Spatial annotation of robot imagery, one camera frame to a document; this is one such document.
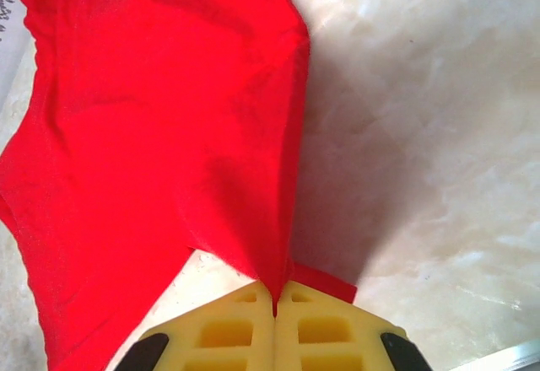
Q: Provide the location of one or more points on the red t-shirt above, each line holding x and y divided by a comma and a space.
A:
147, 135

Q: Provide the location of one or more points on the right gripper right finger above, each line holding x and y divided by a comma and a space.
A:
333, 333

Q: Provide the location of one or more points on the aluminium side rail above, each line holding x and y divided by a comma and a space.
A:
523, 356

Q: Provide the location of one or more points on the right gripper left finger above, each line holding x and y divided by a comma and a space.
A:
223, 333

